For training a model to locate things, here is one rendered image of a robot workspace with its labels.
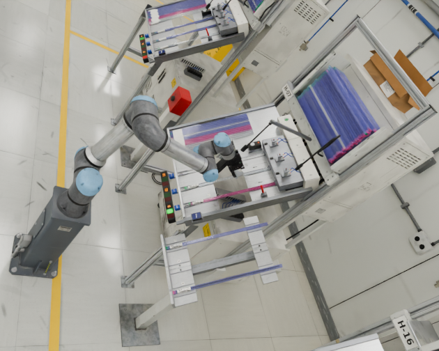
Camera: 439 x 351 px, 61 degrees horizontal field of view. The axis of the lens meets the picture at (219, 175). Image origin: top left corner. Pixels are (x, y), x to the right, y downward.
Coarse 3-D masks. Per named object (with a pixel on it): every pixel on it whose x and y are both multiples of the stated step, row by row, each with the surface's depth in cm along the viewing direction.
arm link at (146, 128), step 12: (144, 120) 153; (156, 120) 156; (144, 132) 152; (156, 132) 154; (144, 144) 157; (156, 144) 155; (168, 144) 159; (180, 144) 165; (180, 156) 165; (192, 156) 169; (192, 168) 173; (204, 168) 175; (216, 168) 180
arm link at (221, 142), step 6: (222, 132) 185; (216, 138) 184; (222, 138) 183; (228, 138) 183; (216, 144) 184; (222, 144) 182; (228, 144) 184; (216, 150) 186; (222, 150) 186; (228, 150) 187
